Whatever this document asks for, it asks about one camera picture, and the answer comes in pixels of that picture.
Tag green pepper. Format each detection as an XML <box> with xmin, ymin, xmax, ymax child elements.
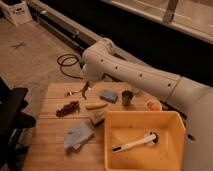
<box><xmin>82</xmin><ymin>87</ymin><xmax>90</xmax><ymax>100</ymax></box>

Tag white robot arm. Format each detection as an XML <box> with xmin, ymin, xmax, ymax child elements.
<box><xmin>82</xmin><ymin>38</ymin><xmax>213</xmax><ymax>171</ymax></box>

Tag dark metal cup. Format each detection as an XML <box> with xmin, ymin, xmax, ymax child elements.
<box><xmin>122</xmin><ymin>90</ymin><xmax>133</xmax><ymax>106</ymax></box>

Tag green plastic cup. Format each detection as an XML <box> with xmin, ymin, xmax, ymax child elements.
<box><xmin>132</xmin><ymin>87</ymin><xmax>141</xmax><ymax>95</ymax></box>

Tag metal fork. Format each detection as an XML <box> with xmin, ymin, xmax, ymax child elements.
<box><xmin>65</xmin><ymin>89</ymin><xmax>82</xmax><ymax>96</ymax></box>

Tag yellow banana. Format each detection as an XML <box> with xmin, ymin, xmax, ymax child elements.
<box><xmin>85</xmin><ymin>102</ymin><xmax>107</xmax><ymax>110</ymax></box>

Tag blue sponge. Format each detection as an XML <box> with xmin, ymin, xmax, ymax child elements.
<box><xmin>100</xmin><ymin>90</ymin><xmax>118</xmax><ymax>103</ymax></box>

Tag brown dried bunch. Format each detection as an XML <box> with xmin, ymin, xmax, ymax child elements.
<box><xmin>56</xmin><ymin>101</ymin><xmax>80</xmax><ymax>117</ymax></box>

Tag wooden block brush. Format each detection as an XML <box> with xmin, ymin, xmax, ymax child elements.
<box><xmin>90</xmin><ymin>111</ymin><xmax>105</xmax><ymax>127</ymax></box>

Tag yellow plastic bin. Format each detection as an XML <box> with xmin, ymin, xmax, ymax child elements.
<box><xmin>104</xmin><ymin>111</ymin><xmax>185</xmax><ymax>171</ymax></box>

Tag grey blue cloth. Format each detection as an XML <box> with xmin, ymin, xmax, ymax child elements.
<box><xmin>64</xmin><ymin>121</ymin><xmax>94</xmax><ymax>150</ymax></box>

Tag orange fruit bowl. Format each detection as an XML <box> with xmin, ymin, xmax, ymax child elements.
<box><xmin>146</xmin><ymin>100</ymin><xmax>162</xmax><ymax>111</ymax></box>

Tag black chair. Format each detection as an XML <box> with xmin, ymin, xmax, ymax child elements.
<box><xmin>0</xmin><ymin>77</ymin><xmax>36</xmax><ymax>171</ymax></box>

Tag white dish brush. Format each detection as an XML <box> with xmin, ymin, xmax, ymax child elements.
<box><xmin>112</xmin><ymin>132</ymin><xmax>159</xmax><ymax>153</ymax></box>

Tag white cardboard box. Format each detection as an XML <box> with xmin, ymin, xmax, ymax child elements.
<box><xmin>0</xmin><ymin>0</ymin><xmax>32</xmax><ymax>26</ymax></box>

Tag black cable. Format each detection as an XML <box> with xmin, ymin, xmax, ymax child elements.
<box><xmin>56</xmin><ymin>53</ymin><xmax>84</xmax><ymax>80</ymax></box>

